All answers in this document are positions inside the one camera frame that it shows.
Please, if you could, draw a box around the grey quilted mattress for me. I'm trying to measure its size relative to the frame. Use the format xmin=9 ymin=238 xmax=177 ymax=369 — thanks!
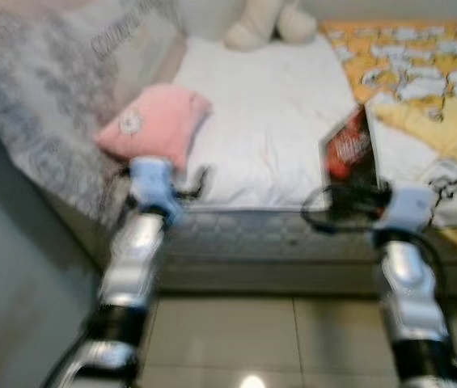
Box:
xmin=50 ymin=198 xmax=457 ymax=296

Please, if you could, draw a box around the white bed sheet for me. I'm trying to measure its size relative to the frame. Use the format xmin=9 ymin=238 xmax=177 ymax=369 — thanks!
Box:
xmin=167 ymin=36 xmax=455 ymax=213

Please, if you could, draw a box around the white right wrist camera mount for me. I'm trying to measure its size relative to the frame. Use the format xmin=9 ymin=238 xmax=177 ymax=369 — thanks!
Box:
xmin=384 ymin=184 xmax=437 ymax=233

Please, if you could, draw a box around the dark book with red print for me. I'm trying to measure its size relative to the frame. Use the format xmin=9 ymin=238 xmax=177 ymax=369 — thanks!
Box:
xmin=319 ymin=105 xmax=391 ymax=195

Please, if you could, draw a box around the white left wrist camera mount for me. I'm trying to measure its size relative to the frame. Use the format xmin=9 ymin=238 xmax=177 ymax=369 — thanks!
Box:
xmin=129 ymin=158 xmax=184 ymax=223

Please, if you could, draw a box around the cream plush toy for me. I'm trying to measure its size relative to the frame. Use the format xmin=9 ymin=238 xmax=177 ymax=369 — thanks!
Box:
xmin=224 ymin=0 xmax=319 ymax=52

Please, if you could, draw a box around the pink pillow with white print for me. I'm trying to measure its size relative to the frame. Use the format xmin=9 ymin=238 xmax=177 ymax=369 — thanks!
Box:
xmin=95 ymin=83 xmax=213 ymax=172

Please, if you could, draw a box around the yellow egg-print blanket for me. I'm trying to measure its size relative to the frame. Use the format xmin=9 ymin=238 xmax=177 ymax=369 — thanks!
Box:
xmin=321 ymin=20 xmax=457 ymax=268

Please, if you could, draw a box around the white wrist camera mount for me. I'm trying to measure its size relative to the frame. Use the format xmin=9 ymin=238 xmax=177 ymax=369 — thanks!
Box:
xmin=129 ymin=158 xmax=184 ymax=223
xmin=384 ymin=184 xmax=437 ymax=233

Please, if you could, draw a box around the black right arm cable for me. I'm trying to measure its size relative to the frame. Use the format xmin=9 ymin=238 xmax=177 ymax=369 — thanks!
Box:
xmin=301 ymin=186 xmax=350 ymax=235

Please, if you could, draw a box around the grey patterned blanket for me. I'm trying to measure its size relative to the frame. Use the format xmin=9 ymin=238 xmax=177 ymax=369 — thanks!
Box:
xmin=0 ymin=0 xmax=184 ymax=231

